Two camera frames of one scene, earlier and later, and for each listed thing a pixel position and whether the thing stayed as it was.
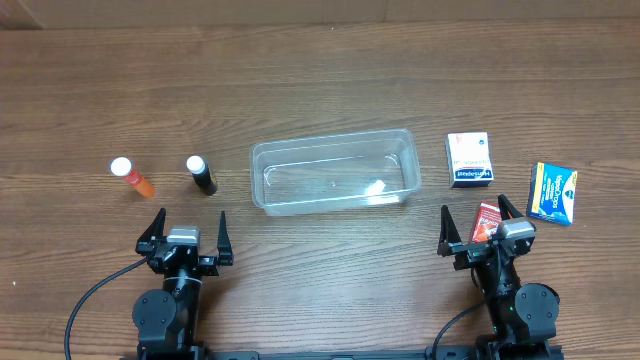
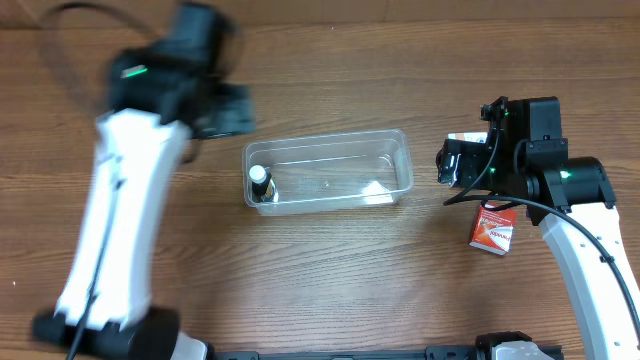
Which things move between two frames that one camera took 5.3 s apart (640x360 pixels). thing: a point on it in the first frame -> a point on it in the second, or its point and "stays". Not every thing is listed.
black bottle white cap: x=202 y=175 -> x=264 y=189
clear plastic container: x=321 y=172 stays
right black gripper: x=448 y=243 -> x=468 y=154
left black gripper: x=225 y=245 -> x=220 y=123
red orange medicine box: x=487 y=221 stays
